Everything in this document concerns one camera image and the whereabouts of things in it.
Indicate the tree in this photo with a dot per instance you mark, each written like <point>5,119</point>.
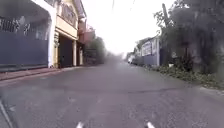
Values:
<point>97,50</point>

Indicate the grey asphalt road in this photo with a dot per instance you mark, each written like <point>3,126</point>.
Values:
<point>120,96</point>

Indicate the blue and white building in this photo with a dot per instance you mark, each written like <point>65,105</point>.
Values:
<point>148,51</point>

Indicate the red building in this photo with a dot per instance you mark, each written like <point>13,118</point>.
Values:
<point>86,35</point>

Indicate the yellow building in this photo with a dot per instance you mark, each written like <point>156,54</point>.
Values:
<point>68,30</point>

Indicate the leaning pole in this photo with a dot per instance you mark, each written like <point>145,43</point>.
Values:
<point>165,20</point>

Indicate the robot's own part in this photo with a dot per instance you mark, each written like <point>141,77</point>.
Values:
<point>79,125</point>
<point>150,125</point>

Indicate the green weedy verge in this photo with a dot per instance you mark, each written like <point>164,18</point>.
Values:
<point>190,76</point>

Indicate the red brick pavement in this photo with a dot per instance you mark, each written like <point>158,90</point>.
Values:
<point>26,73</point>

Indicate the row of trees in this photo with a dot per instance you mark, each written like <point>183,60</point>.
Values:
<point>196,33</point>

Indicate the pink and white building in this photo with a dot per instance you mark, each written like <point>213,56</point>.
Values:
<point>23,50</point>

